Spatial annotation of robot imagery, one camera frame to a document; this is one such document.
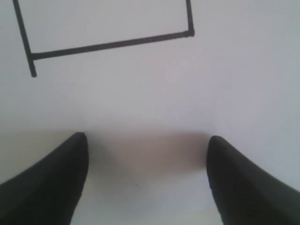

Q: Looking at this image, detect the white paper sheet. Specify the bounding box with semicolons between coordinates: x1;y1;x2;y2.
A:
0;0;300;225

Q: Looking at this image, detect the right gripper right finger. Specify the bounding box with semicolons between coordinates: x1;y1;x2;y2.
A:
206;136;300;225

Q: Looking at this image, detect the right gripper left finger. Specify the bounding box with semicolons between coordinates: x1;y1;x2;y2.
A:
0;132;89;225

